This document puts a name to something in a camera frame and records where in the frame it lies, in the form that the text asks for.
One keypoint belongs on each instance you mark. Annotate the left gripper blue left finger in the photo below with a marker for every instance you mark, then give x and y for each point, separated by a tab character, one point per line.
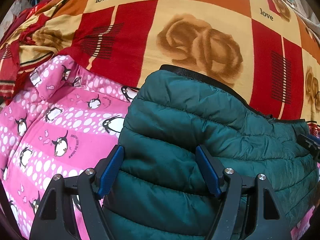
107	170

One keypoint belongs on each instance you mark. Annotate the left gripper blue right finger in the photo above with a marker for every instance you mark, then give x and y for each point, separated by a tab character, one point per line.
211	170

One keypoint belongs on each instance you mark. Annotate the green quilted puffer jacket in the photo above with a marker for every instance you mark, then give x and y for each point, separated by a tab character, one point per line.
159	192

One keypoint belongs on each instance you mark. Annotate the pink penguin bed sheet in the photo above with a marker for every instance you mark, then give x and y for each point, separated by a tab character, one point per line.
63	121

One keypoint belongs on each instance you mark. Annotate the red orange rose blanket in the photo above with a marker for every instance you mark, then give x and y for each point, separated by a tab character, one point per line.
266	50

